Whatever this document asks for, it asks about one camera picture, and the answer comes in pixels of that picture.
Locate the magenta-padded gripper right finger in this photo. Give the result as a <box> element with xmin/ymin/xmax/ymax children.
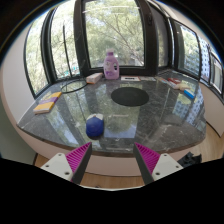
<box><xmin>132</xmin><ymin>142</ymin><xmax>185</xmax><ymax>186</ymax></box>

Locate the small blue box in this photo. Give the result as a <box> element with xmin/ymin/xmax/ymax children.
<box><xmin>183</xmin><ymin>88</ymin><xmax>197</xmax><ymax>100</ymax></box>

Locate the grey printed leaflet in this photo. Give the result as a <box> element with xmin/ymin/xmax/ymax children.
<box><xmin>139</xmin><ymin>76</ymin><xmax>157</xmax><ymax>82</ymax></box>

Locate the black cable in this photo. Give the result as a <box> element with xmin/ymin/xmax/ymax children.
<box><xmin>60</xmin><ymin>23</ymin><xmax>89</xmax><ymax>95</ymax></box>

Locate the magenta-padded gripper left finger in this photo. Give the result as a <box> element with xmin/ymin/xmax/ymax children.
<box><xmin>40</xmin><ymin>142</ymin><xmax>93</xmax><ymax>185</ymax></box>

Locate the round black mouse pad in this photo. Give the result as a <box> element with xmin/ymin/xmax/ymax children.
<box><xmin>110</xmin><ymin>86</ymin><xmax>150</xmax><ymax>108</ymax></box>

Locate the orange and white carton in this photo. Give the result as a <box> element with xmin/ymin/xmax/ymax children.
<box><xmin>85</xmin><ymin>72</ymin><xmax>104</xmax><ymax>85</ymax></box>

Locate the white card with dark print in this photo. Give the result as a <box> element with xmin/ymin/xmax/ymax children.
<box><xmin>120</xmin><ymin>75</ymin><xmax>141</xmax><ymax>82</ymax></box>

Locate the blue and white computer mouse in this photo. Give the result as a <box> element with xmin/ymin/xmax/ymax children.
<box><xmin>85</xmin><ymin>113</ymin><xmax>105</xmax><ymax>140</ymax></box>

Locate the thick red book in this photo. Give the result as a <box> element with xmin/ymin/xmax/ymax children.
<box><xmin>166</xmin><ymin>77</ymin><xmax>191</xmax><ymax>92</ymax></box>

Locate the purple detergent bottle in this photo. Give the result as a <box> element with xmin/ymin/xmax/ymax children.
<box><xmin>103</xmin><ymin>49</ymin><xmax>121</xmax><ymax>80</ymax></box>

